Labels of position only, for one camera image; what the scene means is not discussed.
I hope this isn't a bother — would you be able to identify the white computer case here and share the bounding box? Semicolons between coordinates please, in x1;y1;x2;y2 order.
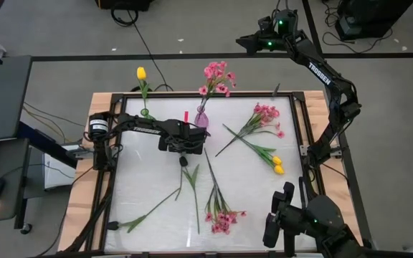
42;143;78;191

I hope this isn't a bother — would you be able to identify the black floor cable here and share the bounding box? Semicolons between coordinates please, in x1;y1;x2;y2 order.
110;6;174;92

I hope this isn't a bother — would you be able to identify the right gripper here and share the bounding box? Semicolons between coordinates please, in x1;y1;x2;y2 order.
235;30;294;57

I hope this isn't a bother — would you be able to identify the pink flower bunch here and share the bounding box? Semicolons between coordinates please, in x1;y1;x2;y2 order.
198;60;237;110
214;102;286;158
203;148;247;236

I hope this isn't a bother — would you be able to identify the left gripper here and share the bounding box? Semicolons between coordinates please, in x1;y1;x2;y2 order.
158;119;212;156

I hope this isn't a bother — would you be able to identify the black equipment cart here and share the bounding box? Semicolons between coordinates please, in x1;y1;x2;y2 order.
334;0;413;42

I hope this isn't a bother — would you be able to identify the pink glass vase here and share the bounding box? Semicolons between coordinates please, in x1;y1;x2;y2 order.
194;105;210;129

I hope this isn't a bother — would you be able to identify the green glass vase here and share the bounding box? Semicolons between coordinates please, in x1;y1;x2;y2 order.
140;107;156;121

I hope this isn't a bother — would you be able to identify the grey desk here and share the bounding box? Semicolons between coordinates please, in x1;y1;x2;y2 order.
0;55;32;225

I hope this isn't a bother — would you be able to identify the black floor case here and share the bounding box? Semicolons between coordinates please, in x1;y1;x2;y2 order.
94;0;155;11

